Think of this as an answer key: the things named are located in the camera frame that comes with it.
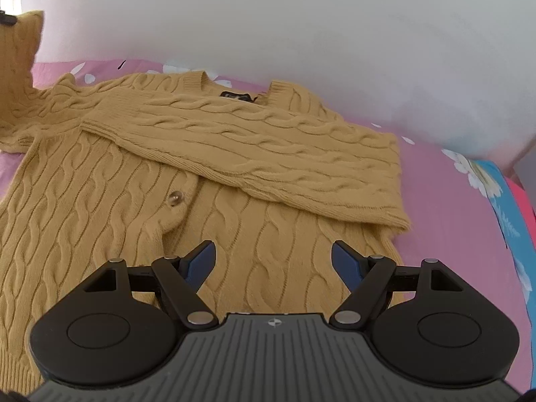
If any yellow cable knit cardigan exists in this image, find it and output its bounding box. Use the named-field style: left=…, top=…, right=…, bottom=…
left=1, top=12, right=410, bottom=393

